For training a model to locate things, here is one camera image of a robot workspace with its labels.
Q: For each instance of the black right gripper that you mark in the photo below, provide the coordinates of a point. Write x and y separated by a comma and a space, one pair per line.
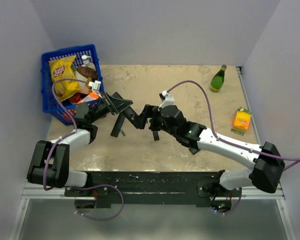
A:
151, 111

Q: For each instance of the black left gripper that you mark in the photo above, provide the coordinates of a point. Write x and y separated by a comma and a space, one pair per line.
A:
117, 105

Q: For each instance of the black battery cover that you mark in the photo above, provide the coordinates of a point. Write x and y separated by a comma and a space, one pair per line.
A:
156, 136

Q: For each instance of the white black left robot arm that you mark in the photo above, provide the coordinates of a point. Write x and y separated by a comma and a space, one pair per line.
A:
50, 163

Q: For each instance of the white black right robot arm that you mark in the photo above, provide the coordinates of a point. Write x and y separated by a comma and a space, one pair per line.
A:
263, 167

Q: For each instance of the orange carton in basket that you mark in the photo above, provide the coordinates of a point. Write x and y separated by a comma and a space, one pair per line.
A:
90, 97

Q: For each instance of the green AAA battery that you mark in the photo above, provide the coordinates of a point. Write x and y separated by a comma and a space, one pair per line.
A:
123, 133

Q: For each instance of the brown and white pouch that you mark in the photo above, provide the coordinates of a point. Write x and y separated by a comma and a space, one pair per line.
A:
85, 72

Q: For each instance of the white pump soap bottle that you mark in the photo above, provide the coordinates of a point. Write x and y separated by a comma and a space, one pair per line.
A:
87, 62

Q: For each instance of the blue plastic basket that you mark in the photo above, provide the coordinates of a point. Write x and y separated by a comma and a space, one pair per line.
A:
49, 103

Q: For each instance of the yellow Lays chips bag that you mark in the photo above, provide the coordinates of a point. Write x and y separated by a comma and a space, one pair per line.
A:
62, 69

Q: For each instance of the green glass bottle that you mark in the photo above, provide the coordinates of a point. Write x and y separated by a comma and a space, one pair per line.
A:
218, 79

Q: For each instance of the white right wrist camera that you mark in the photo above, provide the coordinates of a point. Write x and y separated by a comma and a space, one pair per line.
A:
166, 98

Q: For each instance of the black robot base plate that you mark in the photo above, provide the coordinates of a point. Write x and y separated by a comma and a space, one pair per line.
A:
199, 188

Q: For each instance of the aluminium frame rail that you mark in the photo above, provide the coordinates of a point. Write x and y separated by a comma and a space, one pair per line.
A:
35, 191

